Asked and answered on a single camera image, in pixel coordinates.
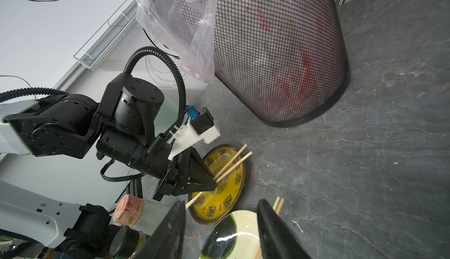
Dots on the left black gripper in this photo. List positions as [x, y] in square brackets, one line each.
[193, 174]

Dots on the pink lid jar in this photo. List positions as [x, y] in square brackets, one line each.
[140, 214]

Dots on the chopsticks green tip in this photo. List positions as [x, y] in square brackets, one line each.
[269, 230]

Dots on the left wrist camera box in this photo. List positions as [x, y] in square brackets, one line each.
[201, 128]

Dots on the black lid spice bottle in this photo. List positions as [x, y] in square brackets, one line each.
[127, 243]

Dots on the white wire wall shelf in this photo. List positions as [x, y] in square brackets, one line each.
[106, 37]

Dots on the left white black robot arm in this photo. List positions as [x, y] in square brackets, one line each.
[44, 122]

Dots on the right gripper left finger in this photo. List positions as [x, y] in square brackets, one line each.
[167, 241]

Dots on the clear plastic bin liner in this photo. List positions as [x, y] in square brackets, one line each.
[187, 28]

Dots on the yellow patterned plate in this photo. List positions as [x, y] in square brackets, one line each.
[213, 206]

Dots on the cream plate with flower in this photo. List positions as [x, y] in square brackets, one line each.
[236, 236]

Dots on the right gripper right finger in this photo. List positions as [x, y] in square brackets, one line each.
[290, 247]

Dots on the black mesh trash bin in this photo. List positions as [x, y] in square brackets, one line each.
[284, 59]

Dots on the mint green toaster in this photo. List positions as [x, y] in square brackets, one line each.
[167, 115]

